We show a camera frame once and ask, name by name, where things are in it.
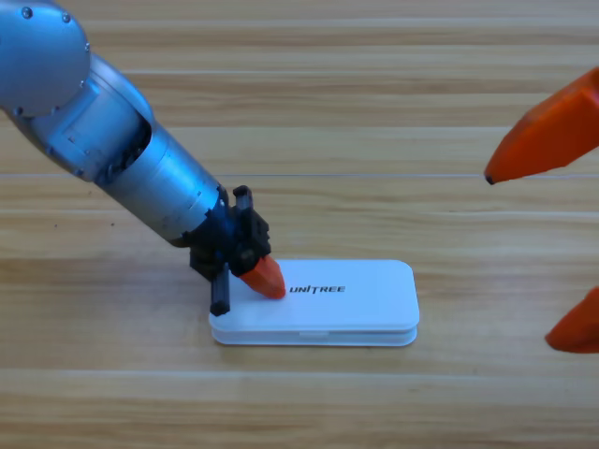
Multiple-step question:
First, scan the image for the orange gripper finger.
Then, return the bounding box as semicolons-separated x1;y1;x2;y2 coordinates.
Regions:
483;65;599;186
544;285;599;355

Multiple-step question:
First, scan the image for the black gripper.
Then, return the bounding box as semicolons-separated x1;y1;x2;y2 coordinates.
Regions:
183;184;287;317

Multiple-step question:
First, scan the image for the white Unitree pencil case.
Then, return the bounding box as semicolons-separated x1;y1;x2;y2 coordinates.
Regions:
208;259;421;348

